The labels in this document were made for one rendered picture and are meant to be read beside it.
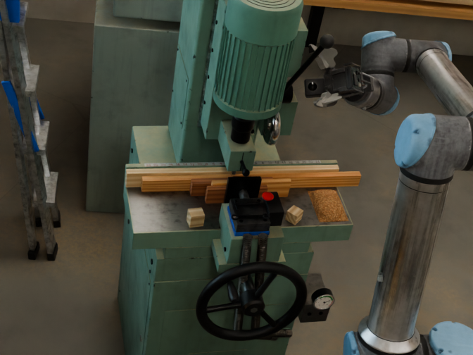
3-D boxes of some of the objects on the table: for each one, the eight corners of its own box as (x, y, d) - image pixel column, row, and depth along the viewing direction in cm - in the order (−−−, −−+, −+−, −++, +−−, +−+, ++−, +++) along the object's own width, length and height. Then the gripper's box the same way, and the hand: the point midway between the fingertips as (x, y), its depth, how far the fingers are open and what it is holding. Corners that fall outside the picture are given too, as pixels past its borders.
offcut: (189, 227, 229) (191, 216, 227) (186, 220, 231) (187, 208, 229) (203, 226, 230) (205, 215, 228) (200, 218, 233) (201, 206, 230)
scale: (144, 166, 237) (144, 166, 237) (143, 163, 238) (143, 163, 238) (321, 163, 249) (321, 163, 249) (319, 160, 250) (319, 159, 250)
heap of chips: (319, 222, 238) (321, 214, 236) (307, 191, 247) (309, 183, 245) (348, 221, 240) (350, 213, 238) (336, 190, 249) (338, 182, 248)
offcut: (291, 213, 239) (293, 204, 237) (301, 219, 238) (303, 210, 236) (284, 219, 237) (286, 210, 235) (294, 225, 236) (297, 216, 234)
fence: (124, 182, 239) (126, 167, 235) (124, 178, 240) (125, 163, 237) (333, 177, 254) (338, 163, 250) (331, 173, 255) (336, 159, 251)
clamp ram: (228, 220, 233) (233, 195, 227) (223, 201, 238) (227, 176, 232) (261, 220, 235) (267, 194, 229) (255, 201, 240) (260, 175, 234)
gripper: (369, 47, 228) (331, 28, 212) (377, 121, 224) (338, 108, 208) (341, 55, 233) (300, 38, 217) (348, 128, 229) (307, 115, 213)
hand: (309, 75), depth 214 cm, fingers open, 14 cm apart
